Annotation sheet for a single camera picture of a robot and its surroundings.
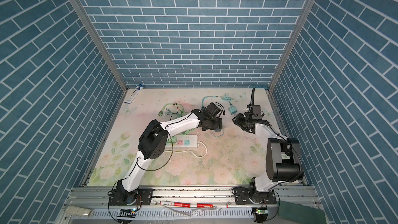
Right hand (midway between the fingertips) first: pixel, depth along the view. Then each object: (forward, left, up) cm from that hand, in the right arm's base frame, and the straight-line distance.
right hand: (234, 118), depth 94 cm
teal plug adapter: (+11, +1, -5) cm, 12 cm away
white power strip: (-15, +30, -6) cm, 34 cm away
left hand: (-4, +10, -4) cm, 11 cm away
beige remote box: (-52, +69, -3) cm, 87 cm away
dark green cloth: (-44, -30, -10) cm, 55 cm away
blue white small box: (+25, +73, -5) cm, 78 cm away
